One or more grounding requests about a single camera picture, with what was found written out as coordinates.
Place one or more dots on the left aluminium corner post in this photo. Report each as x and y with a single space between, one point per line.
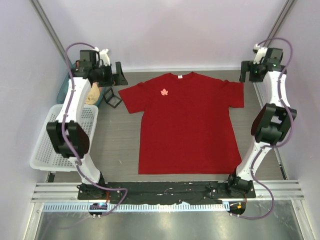
48 27

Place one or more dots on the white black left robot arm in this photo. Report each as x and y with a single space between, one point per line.
66 134

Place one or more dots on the aluminium extrusion rail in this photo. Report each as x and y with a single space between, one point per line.
67 192

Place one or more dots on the white slotted cable duct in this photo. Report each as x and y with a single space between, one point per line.
123 208

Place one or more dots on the aluminium corner post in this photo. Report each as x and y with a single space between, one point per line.
48 27
281 18

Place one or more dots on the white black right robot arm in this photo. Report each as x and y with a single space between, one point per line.
272 126

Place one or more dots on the black box with red brooch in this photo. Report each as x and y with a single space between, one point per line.
111 99

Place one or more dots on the red gold maple leaf brooch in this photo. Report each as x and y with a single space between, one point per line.
164 92

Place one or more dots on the right aluminium corner post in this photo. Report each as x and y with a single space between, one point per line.
281 18

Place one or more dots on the white perforated plastic basket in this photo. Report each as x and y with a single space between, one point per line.
44 157

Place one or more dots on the teal plastic tray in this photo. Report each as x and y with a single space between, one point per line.
64 89

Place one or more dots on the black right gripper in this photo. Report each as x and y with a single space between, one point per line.
246 66

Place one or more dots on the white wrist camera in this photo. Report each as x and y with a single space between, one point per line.
260 53
103 54

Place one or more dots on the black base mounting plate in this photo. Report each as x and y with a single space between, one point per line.
163 192

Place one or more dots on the red t-shirt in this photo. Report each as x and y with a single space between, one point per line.
188 131

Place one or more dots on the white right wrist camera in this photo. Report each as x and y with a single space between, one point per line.
260 53

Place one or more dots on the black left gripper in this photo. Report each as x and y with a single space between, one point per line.
109 82

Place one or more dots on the yellow floral plate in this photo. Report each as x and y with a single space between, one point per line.
93 95

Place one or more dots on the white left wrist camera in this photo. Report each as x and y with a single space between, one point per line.
103 54

